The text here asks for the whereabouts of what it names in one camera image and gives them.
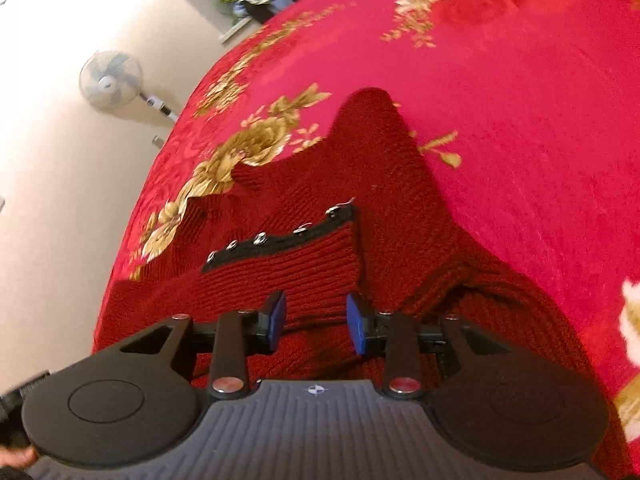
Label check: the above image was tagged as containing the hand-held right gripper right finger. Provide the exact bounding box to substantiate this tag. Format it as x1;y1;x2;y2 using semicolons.
346;292;520;401

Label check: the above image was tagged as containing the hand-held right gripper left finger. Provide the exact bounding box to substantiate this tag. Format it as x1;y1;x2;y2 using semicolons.
120;292;288;402

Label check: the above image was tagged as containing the dark red knit sweater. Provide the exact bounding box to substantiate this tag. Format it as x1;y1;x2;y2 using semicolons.
92;87;628;478

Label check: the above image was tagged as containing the person's left hand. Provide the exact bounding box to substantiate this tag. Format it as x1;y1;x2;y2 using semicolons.
0;446;39;468

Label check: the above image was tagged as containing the red floral blanket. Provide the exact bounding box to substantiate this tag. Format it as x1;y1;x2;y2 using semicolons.
92;0;640;480

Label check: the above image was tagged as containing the white standing fan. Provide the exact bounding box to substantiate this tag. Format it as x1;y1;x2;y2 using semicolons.
79;50;179;123

